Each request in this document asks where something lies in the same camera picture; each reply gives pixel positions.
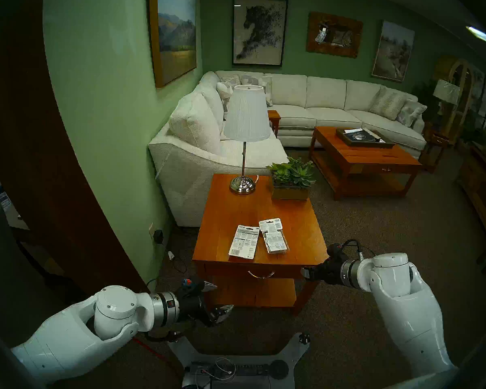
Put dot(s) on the succulent planter box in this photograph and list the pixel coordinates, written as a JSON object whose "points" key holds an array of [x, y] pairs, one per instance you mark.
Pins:
{"points": [[290, 191]]}

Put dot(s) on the black framed horse picture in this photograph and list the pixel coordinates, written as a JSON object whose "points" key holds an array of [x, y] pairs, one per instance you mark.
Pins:
{"points": [[259, 30]]}

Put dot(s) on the arched wooden cabinet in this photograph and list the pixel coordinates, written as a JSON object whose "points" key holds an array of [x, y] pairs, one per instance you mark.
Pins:
{"points": [[465, 94]]}

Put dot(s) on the ceiling light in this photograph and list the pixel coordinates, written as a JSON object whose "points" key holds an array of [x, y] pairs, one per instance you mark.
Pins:
{"points": [[480, 35]]}

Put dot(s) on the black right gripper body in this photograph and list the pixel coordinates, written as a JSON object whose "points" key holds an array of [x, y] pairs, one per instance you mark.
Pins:
{"points": [[330, 270]]}

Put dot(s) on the wood framed mirror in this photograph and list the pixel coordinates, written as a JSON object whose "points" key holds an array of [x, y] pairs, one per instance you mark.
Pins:
{"points": [[334, 48]]}

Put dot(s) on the dark wooden tray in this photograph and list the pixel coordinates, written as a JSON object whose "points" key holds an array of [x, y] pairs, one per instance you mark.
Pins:
{"points": [[384, 143]]}

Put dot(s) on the wooden coffee table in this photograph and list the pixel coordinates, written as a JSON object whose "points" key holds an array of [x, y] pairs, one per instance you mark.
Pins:
{"points": [[364, 157]]}

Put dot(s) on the orange wooden end table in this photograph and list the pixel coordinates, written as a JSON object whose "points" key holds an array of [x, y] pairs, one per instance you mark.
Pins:
{"points": [[263, 218]]}

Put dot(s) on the beige wall outlet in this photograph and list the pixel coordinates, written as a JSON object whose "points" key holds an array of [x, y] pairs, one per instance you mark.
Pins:
{"points": [[151, 231]]}

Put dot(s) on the dark red end table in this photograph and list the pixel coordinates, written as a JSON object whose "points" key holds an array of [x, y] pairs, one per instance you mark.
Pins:
{"points": [[437, 140]]}

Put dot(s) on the dark cover book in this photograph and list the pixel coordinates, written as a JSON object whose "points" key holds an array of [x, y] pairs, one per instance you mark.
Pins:
{"points": [[360, 137]]}

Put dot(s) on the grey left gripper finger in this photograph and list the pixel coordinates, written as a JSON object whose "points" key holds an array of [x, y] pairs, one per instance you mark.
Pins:
{"points": [[222, 312], [210, 285]]}

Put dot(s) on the mountain landscape painting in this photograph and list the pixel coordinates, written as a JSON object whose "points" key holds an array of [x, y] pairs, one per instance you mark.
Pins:
{"points": [[174, 35]]}

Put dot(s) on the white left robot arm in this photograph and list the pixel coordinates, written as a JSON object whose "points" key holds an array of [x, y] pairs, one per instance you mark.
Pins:
{"points": [[65, 335]]}

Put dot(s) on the cream sectional sofa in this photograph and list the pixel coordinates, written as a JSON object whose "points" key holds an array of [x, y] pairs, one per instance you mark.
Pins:
{"points": [[194, 169]]}

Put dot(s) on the small wooden side table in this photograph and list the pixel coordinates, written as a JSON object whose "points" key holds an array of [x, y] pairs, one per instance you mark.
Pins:
{"points": [[274, 116]]}

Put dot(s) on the black power adapter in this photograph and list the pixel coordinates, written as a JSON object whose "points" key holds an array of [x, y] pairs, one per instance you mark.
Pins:
{"points": [[158, 236]]}

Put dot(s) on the black base knob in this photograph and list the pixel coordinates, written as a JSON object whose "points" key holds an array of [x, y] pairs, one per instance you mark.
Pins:
{"points": [[173, 334], [304, 338]]}

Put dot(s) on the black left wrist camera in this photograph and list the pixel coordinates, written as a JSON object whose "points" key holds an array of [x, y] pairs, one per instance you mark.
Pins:
{"points": [[190, 285]]}

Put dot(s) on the tree landscape painting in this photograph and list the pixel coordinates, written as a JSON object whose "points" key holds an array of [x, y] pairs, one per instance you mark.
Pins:
{"points": [[393, 50]]}

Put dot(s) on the striped beige throw pillow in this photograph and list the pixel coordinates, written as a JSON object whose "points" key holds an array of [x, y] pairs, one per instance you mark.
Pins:
{"points": [[388, 103]]}

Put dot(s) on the brown wooden door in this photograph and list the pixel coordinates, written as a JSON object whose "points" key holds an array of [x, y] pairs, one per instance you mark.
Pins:
{"points": [[44, 169]]}

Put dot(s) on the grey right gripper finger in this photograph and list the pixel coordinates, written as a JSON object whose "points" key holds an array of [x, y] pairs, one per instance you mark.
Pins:
{"points": [[307, 272]]}

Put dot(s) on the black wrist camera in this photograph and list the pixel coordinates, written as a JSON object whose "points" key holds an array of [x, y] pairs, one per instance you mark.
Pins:
{"points": [[336, 250], [190, 285]]}

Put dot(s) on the large Command hooks card package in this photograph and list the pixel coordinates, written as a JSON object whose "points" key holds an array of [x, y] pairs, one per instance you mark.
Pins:
{"points": [[244, 241]]}

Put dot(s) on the black power strip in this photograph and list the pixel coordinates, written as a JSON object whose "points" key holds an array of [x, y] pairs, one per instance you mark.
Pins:
{"points": [[247, 368]]}

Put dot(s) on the white shade table lamp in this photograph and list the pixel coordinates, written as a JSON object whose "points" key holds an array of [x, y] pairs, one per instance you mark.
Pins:
{"points": [[247, 112]]}

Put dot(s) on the small clear Command blister package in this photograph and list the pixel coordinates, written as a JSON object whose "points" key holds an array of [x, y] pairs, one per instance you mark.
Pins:
{"points": [[273, 234]]}

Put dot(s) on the grey patterned throw pillow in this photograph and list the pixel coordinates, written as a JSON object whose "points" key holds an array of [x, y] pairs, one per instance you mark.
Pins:
{"points": [[267, 90], [411, 112], [231, 81]]}

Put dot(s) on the wooden sideboard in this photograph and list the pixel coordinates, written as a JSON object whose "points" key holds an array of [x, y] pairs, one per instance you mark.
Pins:
{"points": [[482, 189]]}

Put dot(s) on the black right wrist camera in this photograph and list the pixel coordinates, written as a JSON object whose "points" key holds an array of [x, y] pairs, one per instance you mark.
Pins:
{"points": [[336, 250]]}

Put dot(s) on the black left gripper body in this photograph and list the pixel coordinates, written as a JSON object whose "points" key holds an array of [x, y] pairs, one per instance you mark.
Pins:
{"points": [[192, 305]]}

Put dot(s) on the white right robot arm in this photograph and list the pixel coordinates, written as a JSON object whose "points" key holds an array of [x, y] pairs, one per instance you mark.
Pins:
{"points": [[401, 303]]}

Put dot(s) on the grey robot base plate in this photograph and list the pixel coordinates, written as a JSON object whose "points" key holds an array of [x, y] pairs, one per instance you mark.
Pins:
{"points": [[287, 351]]}

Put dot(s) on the black round disk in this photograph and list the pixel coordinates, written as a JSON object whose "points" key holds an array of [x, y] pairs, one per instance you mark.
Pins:
{"points": [[278, 369]]}

